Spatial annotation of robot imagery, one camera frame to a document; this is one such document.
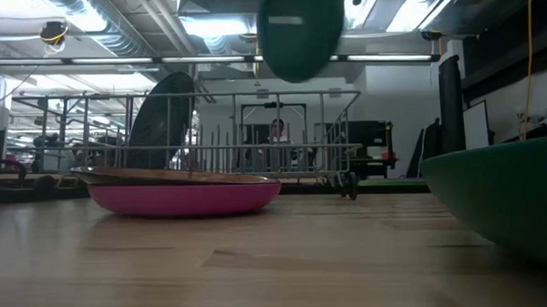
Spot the pink plate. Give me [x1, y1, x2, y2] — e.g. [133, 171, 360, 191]
[88, 176, 284, 221]

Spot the black yellow cable reel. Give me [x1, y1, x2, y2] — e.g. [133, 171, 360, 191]
[38, 19, 71, 47]

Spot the black LED light bar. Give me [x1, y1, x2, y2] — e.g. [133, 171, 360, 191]
[0, 41, 441, 77]

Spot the silver ventilation duct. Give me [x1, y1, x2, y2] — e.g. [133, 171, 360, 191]
[44, 0, 193, 60]

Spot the white plate with green underside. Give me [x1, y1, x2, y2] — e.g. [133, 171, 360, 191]
[418, 134, 547, 277]

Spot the person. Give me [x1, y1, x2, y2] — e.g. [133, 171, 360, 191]
[259, 117, 303, 171]

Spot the grey wire dish rack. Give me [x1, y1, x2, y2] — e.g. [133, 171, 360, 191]
[6, 83, 366, 213]

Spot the white board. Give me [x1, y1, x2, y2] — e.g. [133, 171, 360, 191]
[462, 99, 491, 150]

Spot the black cart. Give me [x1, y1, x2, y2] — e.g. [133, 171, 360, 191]
[345, 119, 399, 180]

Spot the black and white plate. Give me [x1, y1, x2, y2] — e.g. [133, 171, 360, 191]
[123, 70, 200, 172]

